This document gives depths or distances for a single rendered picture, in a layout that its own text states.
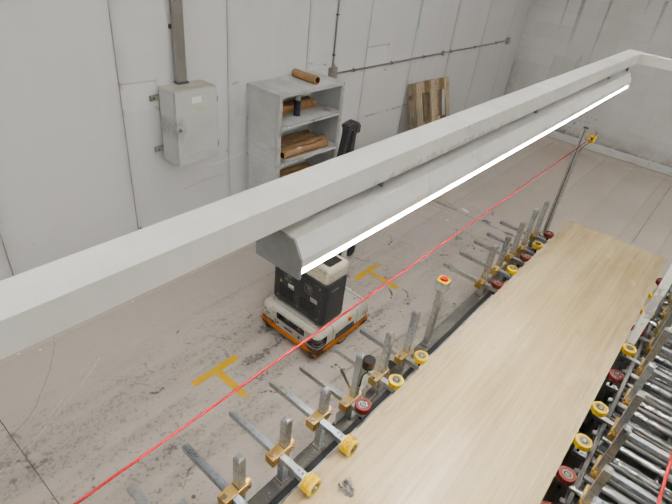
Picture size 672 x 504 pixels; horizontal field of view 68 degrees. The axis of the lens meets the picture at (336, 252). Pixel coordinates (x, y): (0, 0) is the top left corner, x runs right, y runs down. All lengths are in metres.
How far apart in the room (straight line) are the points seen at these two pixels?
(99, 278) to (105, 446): 2.97
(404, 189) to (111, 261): 0.66
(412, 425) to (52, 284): 2.06
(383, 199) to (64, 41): 3.11
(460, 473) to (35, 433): 2.60
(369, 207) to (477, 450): 1.72
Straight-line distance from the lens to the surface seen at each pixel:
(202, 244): 0.73
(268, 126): 4.69
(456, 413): 2.64
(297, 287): 3.76
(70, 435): 3.71
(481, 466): 2.50
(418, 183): 1.16
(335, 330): 3.88
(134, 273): 0.68
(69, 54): 3.92
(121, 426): 3.66
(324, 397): 2.30
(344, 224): 0.95
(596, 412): 3.00
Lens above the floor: 2.85
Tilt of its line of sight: 34 degrees down
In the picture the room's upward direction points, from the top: 7 degrees clockwise
